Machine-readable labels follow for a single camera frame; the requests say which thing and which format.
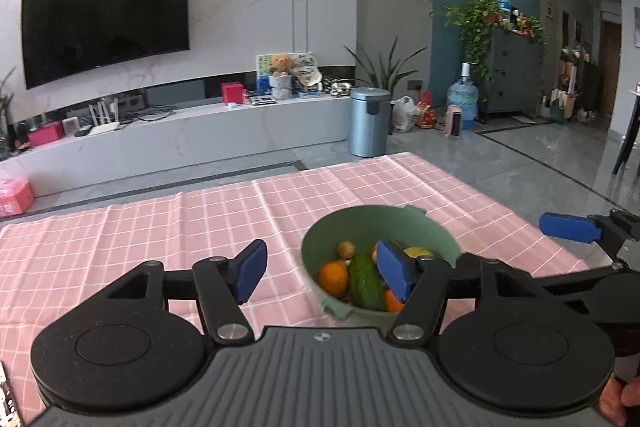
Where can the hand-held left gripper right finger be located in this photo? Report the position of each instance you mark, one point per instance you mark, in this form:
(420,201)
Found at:
(395,269)

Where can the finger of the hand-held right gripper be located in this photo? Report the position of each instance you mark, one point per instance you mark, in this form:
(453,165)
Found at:
(567,227)
(585,279)

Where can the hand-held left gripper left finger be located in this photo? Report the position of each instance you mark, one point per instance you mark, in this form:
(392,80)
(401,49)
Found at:
(247,272)

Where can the orange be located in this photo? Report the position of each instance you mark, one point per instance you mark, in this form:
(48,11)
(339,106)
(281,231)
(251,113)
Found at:
(332,279)
(392,302)
(374,252)

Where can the green bowl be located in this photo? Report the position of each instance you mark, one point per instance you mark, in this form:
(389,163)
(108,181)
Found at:
(385,222)

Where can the small brown kiwi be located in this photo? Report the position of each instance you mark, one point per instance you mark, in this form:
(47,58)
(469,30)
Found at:
(346,250)

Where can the person's right hand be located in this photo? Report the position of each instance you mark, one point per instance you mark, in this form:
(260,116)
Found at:
(612,404)

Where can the yellow lemon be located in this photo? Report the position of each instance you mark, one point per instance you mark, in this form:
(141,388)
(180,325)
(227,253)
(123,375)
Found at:
(417,252)

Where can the green cucumber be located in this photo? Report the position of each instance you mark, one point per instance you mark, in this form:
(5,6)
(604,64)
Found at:
(365,282)

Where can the pink checked tablecloth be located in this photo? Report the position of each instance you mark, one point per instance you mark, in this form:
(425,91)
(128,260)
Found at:
(175,232)

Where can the black chair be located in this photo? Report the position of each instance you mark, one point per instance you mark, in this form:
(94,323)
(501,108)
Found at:
(627,137)

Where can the cluttered hallway rack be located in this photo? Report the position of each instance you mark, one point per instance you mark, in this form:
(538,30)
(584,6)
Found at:
(575,87)

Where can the marble television bench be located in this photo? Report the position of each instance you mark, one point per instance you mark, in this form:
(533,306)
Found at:
(175,142)

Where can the grey pedal trash can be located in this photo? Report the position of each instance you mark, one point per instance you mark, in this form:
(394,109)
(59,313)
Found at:
(369,122)

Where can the small pink heater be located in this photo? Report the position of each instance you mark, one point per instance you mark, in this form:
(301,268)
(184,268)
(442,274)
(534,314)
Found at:
(455,124)

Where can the brown wooden door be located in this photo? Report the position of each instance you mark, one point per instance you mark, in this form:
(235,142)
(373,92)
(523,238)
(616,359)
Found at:
(611,77)

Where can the white plastic bag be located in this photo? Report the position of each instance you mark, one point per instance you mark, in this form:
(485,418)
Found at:
(404,113)

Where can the red gift bag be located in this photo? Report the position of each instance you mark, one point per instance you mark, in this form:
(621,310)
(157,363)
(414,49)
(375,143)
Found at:
(426,113)

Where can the grey drawer cabinet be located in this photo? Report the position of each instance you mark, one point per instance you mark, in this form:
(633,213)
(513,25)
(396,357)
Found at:
(512,72)

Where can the blue water jug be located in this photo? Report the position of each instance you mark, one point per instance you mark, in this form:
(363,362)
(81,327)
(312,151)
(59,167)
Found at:
(462,99)

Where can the flat tray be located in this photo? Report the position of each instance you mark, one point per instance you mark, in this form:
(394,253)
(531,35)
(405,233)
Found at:
(262,100)

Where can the red box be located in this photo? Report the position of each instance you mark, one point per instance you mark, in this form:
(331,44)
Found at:
(233,93)

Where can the white bouquet pot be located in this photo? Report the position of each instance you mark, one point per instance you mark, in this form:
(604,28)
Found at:
(280,87)

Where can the black and white figurines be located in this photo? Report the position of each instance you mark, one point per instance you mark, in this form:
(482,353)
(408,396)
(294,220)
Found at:
(337,87)

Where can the grey soundbar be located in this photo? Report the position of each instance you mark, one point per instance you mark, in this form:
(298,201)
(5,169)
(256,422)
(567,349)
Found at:
(175,94)

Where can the long-leaf potted plant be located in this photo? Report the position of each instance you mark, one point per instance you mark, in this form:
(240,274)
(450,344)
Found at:
(385,67)

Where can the white router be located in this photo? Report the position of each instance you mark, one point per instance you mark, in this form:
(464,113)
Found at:
(105,127)

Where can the white woven hat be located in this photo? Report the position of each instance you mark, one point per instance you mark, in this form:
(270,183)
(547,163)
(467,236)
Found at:
(309,77)

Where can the green picture board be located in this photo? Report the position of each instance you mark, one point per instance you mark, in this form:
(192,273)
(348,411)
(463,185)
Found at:
(264,67)

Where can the brown teddy bear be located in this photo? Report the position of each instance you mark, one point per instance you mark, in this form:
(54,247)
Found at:
(280,64)

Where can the bushy green pothos plant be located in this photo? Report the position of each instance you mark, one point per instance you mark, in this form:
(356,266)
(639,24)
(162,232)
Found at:
(475,27)

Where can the small white speaker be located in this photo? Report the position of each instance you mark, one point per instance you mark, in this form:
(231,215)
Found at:
(71,126)

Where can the magenta box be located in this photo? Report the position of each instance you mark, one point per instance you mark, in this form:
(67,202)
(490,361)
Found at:
(46,135)

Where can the pink storage box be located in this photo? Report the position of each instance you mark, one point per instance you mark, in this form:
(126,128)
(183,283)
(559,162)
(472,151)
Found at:
(15,194)

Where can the green plant in glass vase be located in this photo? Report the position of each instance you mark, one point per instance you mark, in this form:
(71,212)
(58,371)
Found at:
(6,107)

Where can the wall socket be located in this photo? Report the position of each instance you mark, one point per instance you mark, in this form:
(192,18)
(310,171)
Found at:
(415,85)

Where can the black wall television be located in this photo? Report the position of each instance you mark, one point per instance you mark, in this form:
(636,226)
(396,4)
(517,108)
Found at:
(105,17)

